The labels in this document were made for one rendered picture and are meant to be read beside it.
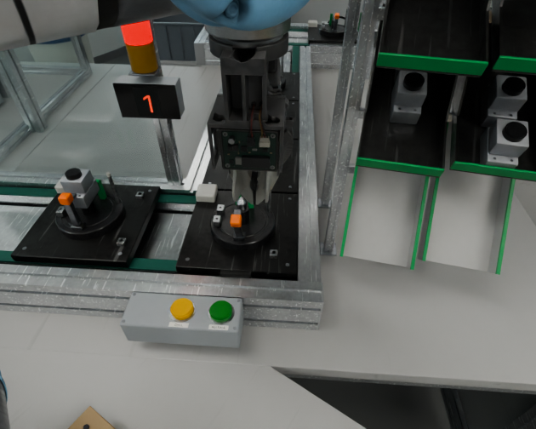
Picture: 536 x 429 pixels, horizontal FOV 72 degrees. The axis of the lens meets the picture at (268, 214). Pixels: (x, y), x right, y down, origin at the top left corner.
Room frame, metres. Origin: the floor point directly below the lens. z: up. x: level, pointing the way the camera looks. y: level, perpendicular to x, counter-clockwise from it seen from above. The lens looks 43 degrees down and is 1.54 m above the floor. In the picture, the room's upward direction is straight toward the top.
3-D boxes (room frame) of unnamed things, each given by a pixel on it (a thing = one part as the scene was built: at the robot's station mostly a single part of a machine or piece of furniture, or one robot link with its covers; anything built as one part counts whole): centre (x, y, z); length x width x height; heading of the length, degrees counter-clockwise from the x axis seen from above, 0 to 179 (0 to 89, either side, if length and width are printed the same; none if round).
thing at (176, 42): (2.66, 0.54, 0.73); 0.62 x 0.42 x 0.23; 86
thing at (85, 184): (0.60, 0.39, 1.06); 0.08 x 0.04 x 0.07; 176
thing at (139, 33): (0.70, 0.24, 1.34); 0.05 x 0.05 x 0.05
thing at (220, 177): (0.81, 0.04, 1.01); 0.24 x 0.24 x 0.13; 86
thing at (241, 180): (0.34, 0.03, 1.27); 0.06 x 0.03 x 0.09; 176
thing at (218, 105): (0.34, 0.02, 1.37); 0.09 x 0.08 x 0.12; 176
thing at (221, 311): (0.36, 0.08, 0.96); 0.04 x 0.04 x 0.02
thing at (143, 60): (0.70, 0.24, 1.29); 0.05 x 0.05 x 0.05
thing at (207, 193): (0.57, 0.05, 1.01); 0.24 x 0.24 x 0.13; 86
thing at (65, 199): (0.55, 0.40, 1.04); 0.04 x 0.02 x 0.08; 176
